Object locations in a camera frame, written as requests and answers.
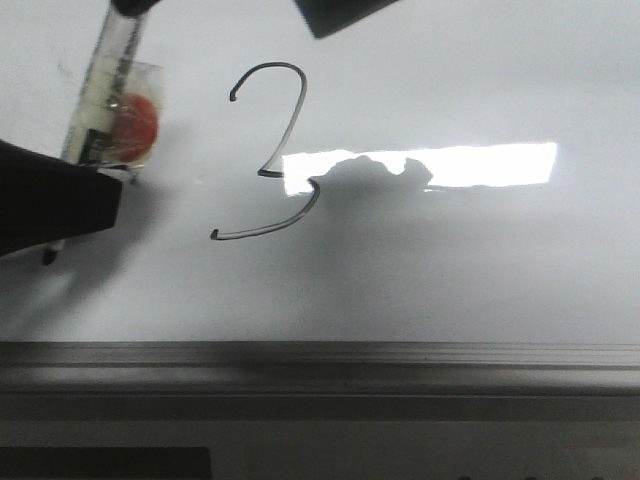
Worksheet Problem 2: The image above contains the red magnet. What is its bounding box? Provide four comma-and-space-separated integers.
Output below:
102, 62, 164, 172

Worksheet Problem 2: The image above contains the aluminium whiteboard frame rail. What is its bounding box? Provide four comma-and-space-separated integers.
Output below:
1, 341, 639, 396

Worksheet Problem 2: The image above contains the white dry-erase marker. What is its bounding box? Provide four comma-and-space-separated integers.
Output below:
41, 0, 151, 266

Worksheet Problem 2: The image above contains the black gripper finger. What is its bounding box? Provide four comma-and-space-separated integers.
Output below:
1, 141, 123, 255
295, 0, 396, 39

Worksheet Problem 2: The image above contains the white whiteboard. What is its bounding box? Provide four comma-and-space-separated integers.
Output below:
1, 1, 639, 344

